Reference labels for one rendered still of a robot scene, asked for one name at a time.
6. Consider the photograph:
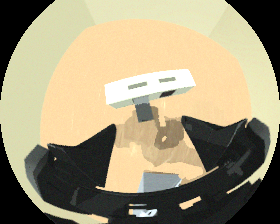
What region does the black two-prong plug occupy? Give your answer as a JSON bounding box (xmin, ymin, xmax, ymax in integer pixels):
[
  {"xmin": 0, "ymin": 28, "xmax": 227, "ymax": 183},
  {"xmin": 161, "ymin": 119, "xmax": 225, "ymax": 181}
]
[{"xmin": 132, "ymin": 96, "xmax": 154, "ymax": 123}]

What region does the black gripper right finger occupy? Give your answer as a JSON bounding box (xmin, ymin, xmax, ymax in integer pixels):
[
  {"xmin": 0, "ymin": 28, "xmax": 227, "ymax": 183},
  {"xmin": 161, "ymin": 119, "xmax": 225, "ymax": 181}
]
[{"xmin": 180, "ymin": 116, "xmax": 247, "ymax": 173}]

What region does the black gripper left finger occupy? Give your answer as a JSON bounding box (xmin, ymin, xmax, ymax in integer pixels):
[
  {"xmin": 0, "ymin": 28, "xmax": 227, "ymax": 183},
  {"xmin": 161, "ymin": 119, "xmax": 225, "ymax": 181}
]
[{"xmin": 46, "ymin": 123, "xmax": 116, "ymax": 188}]

